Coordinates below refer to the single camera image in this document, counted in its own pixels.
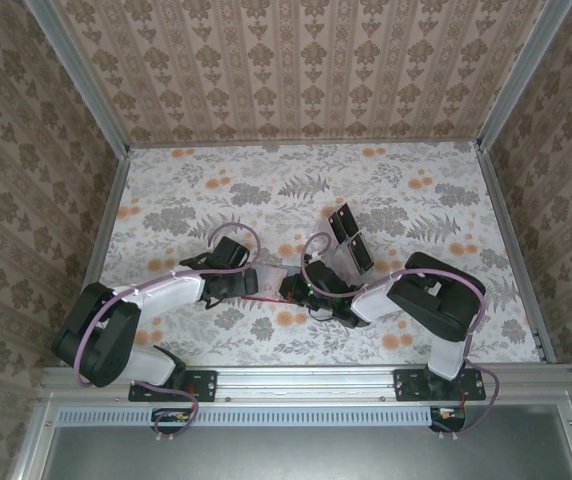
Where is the floral table cover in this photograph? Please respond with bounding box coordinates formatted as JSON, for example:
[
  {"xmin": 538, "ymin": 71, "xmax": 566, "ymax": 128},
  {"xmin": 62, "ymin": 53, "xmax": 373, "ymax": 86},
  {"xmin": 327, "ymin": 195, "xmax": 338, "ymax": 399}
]
[{"xmin": 85, "ymin": 142, "xmax": 542, "ymax": 369}]

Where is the black controller board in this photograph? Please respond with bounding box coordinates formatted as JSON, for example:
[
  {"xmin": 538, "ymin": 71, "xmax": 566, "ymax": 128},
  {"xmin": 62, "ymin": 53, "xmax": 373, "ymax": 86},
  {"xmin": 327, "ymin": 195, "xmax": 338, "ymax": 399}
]
[
  {"xmin": 429, "ymin": 406, "xmax": 469, "ymax": 434},
  {"xmin": 151, "ymin": 407, "xmax": 198, "ymax": 435}
]

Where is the grey metal panel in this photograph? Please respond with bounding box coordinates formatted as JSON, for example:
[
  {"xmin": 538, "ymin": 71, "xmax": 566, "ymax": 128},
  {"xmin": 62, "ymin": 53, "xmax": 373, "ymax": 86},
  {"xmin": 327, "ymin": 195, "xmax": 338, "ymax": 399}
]
[{"xmin": 15, "ymin": 402, "xmax": 572, "ymax": 480}]

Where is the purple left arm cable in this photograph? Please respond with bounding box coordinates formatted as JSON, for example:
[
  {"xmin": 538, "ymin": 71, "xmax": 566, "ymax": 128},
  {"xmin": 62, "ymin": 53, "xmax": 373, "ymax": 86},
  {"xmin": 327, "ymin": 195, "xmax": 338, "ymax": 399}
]
[{"xmin": 73, "ymin": 222, "xmax": 262, "ymax": 444}]

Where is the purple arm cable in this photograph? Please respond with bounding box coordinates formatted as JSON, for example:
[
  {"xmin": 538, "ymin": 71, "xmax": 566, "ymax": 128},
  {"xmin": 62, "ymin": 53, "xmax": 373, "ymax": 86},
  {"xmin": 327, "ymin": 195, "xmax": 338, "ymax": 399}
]
[
  {"xmin": 73, "ymin": 222, "xmax": 262, "ymax": 444},
  {"xmin": 299, "ymin": 230, "xmax": 502, "ymax": 441}
]

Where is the aluminium mounting rail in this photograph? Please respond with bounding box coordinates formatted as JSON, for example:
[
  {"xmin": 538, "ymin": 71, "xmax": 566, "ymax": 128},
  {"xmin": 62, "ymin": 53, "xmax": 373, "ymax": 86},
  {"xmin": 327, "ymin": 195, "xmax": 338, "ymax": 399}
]
[{"xmin": 40, "ymin": 364, "xmax": 572, "ymax": 406}]

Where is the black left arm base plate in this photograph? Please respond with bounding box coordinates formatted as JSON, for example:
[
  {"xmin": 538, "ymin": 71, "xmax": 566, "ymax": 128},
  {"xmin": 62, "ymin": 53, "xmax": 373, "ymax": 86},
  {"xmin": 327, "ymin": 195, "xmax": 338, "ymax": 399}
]
[{"xmin": 128, "ymin": 368, "xmax": 219, "ymax": 404}]

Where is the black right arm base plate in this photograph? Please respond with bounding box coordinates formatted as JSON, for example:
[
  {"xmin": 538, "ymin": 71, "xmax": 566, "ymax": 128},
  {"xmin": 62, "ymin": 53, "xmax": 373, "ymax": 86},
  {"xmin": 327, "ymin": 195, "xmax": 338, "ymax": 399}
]
[{"xmin": 393, "ymin": 368, "xmax": 487, "ymax": 403}]

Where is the white slotted cable duct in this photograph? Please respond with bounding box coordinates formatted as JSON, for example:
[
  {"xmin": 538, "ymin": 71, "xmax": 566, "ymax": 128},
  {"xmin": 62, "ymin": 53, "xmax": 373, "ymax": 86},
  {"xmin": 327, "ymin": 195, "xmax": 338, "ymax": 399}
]
[{"xmin": 58, "ymin": 405, "xmax": 440, "ymax": 426}]

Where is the aluminium side rail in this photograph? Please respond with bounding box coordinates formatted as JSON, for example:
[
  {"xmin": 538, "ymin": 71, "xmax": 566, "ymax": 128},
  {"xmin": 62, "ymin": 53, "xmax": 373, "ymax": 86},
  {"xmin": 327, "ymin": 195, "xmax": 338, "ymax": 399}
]
[
  {"xmin": 475, "ymin": 144, "xmax": 555, "ymax": 364},
  {"xmin": 78, "ymin": 147, "xmax": 132, "ymax": 314}
]

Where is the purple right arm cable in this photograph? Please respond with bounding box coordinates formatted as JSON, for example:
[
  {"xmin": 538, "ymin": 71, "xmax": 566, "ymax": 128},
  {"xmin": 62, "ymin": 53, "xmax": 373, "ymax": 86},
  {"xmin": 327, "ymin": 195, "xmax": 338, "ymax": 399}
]
[{"xmin": 299, "ymin": 230, "xmax": 502, "ymax": 441}]

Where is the aluminium frame post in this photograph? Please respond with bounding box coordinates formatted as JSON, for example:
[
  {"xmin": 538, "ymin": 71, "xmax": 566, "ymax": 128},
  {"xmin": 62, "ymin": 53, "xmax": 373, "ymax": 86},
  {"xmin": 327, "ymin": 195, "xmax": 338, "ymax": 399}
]
[
  {"xmin": 25, "ymin": 0, "xmax": 132, "ymax": 156},
  {"xmin": 478, "ymin": 0, "xmax": 572, "ymax": 151}
]

